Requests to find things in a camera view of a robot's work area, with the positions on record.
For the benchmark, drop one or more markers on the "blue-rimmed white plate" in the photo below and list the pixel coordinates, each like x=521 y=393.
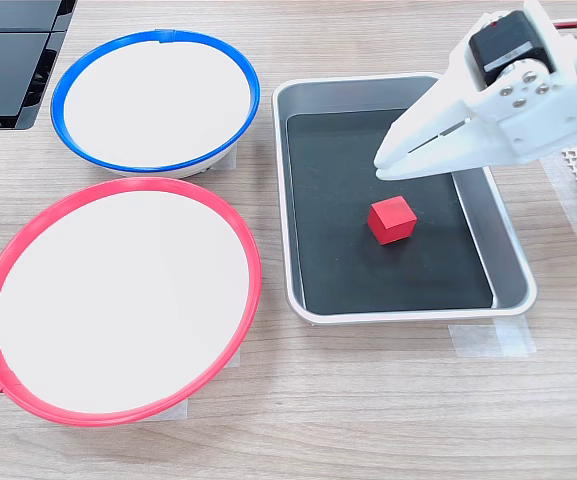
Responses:
x=158 y=100

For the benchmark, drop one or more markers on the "steel tray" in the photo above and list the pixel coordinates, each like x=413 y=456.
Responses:
x=500 y=245

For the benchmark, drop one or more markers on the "black flat device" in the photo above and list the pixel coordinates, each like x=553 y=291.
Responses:
x=3 y=75

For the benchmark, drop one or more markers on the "black tray mat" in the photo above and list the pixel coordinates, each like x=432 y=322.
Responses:
x=343 y=250

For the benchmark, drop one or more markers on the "red-rimmed white plate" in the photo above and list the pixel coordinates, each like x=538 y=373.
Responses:
x=118 y=300

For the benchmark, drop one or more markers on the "red cube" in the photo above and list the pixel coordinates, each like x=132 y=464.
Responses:
x=392 y=222

